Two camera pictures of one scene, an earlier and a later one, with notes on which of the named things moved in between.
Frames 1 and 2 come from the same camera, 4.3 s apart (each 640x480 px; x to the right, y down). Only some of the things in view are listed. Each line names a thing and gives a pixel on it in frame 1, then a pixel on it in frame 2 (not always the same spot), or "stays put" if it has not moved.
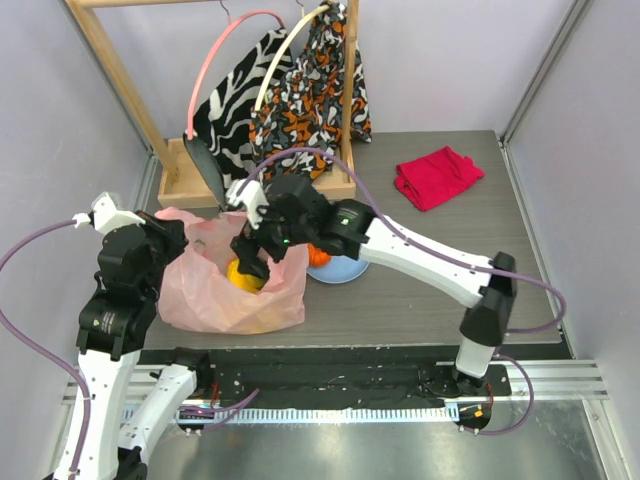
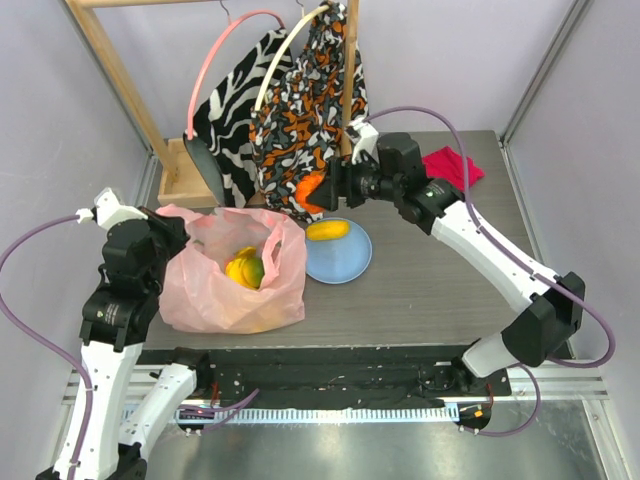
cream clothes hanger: x=272 y=58 stays put
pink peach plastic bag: x=195 y=292 stays put
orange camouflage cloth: x=297 y=128 stays put
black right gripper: x=265 y=235 -> x=341 y=183
